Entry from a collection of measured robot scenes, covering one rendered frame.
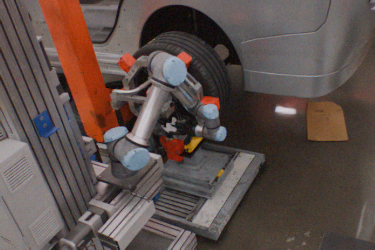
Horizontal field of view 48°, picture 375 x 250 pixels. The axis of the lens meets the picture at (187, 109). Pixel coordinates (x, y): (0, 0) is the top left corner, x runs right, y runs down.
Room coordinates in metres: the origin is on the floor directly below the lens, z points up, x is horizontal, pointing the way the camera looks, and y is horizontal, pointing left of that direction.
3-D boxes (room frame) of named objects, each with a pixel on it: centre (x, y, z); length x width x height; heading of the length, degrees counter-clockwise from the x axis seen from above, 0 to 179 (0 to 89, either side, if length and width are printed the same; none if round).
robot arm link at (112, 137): (1.67, 0.35, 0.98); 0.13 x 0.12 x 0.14; 30
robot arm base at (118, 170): (1.68, 0.35, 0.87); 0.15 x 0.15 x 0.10
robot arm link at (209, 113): (1.80, -0.10, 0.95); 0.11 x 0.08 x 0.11; 30
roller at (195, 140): (2.26, -0.03, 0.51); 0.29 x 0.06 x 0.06; 144
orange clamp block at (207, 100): (2.07, -0.13, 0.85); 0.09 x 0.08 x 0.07; 54
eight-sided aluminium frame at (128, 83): (2.25, 0.13, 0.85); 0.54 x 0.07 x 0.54; 54
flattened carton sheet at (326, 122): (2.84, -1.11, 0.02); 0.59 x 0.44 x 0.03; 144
